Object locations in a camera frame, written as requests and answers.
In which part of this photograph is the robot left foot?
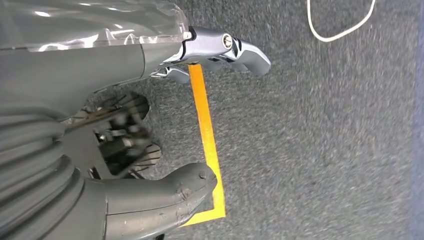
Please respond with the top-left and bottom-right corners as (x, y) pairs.
(64, 92), (163, 181)

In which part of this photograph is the left arm ribbed sleeve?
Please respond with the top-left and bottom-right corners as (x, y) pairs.
(0, 112), (107, 240)

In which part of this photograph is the yellow floor tape square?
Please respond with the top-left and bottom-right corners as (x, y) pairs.
(180, 63), (227, 228)

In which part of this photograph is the white floor cable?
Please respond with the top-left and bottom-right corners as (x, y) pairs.
(306, 0), (377, 43)

